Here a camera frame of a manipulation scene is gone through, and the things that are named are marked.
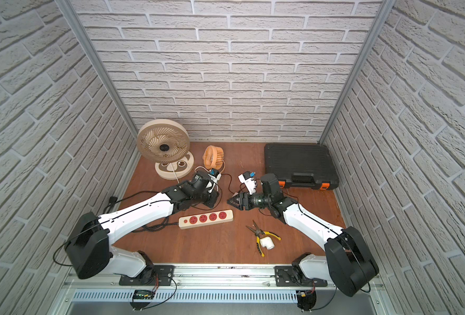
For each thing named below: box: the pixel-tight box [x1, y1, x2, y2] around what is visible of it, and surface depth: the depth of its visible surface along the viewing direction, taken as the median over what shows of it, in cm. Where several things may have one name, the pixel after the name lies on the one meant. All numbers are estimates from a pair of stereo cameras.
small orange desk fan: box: [202, 145, 225, 171], surface depth 100 cm
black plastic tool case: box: [264, 143, 340, 191], surface depth 102 cm
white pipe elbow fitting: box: [260, 236, 276, 251], surface depth 82 cm
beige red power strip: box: [177, 209, 234, 230], surface depth 87 cm
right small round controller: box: [295, 290, 317, 312], surface depth 72 cm
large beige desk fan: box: [136, 118, 195, 180], surface depth 91 cm
